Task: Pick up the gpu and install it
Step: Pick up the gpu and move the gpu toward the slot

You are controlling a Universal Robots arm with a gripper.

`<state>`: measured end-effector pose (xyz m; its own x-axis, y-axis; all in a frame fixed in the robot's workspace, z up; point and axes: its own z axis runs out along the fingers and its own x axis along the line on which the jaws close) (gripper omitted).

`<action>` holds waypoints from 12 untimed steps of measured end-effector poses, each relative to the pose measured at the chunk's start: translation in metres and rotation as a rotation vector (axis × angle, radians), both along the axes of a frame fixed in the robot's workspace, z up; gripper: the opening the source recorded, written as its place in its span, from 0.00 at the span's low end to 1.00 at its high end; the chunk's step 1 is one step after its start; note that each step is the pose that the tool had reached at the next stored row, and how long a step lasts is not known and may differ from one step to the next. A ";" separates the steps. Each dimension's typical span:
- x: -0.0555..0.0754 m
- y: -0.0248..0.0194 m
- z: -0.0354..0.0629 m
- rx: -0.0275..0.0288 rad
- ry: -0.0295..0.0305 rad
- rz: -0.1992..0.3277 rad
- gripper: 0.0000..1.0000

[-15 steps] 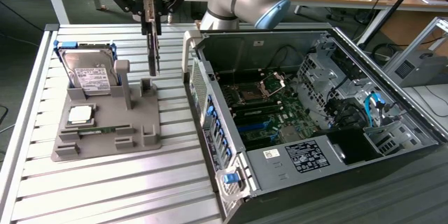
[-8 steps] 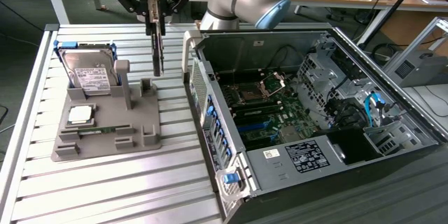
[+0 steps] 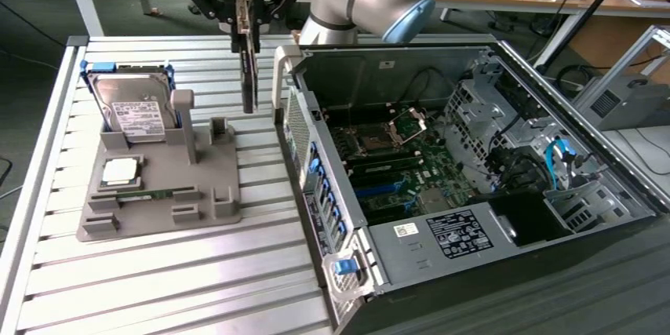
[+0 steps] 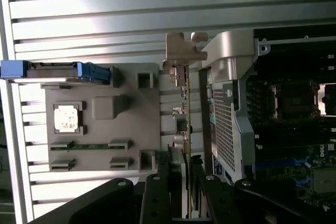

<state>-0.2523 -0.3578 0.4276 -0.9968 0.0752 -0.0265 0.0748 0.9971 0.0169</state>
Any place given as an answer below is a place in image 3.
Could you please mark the aluminium profile frame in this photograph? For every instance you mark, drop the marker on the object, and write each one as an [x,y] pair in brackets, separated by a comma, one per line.
[636,46]

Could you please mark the open grey PC case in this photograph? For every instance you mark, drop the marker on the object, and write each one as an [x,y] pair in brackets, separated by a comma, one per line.
[296,127]

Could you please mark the hard disk in blue carrier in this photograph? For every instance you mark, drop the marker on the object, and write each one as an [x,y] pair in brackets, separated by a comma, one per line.
[137,107]

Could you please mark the grey power supply unit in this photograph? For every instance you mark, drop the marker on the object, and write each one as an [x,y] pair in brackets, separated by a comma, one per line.
[418,252]

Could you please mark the silver chipset heatsink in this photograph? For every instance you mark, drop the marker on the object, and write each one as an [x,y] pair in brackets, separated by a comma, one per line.
[438,199]

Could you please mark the blue case latch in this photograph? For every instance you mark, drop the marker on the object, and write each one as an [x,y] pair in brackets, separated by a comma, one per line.
[346,266]

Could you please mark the metal socket cover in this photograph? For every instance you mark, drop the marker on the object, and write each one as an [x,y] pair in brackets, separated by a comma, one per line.
[406,125]

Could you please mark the green RAM stick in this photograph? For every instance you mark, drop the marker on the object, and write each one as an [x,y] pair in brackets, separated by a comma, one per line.
[148,194]

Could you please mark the black caster wheel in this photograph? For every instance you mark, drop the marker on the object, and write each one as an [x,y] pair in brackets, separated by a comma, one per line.
[196,7]

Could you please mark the dark RAM stick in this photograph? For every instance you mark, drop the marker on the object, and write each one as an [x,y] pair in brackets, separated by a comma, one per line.
[388,166]

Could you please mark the grey computer tower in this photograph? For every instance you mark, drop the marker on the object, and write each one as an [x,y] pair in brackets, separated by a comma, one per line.
[628,107]

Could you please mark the green motherboard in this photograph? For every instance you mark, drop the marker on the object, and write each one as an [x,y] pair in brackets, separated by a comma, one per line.
[445,178]

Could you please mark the blue expansion slot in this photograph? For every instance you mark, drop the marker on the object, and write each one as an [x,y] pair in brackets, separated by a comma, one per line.
[380,189]

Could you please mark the low-profile graphics card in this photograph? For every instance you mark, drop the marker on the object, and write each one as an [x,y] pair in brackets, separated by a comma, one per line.
[250,76]

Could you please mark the black stand pole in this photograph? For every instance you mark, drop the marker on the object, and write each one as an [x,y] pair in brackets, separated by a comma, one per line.
[587,17]

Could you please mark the grey plastic parts rack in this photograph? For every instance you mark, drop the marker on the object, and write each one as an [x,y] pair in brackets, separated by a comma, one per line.
[157,178]

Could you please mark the grey metal disk bay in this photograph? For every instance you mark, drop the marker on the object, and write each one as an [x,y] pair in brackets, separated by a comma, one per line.
[581,209]

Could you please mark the silver CPU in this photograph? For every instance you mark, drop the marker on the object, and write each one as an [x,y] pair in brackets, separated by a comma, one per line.
[122,172]

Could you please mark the perforated metal drive cage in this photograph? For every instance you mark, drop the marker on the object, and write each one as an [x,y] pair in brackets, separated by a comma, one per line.
[503,115]

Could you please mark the white side table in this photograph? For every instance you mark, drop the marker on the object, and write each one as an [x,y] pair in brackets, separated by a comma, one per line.
[655,143]

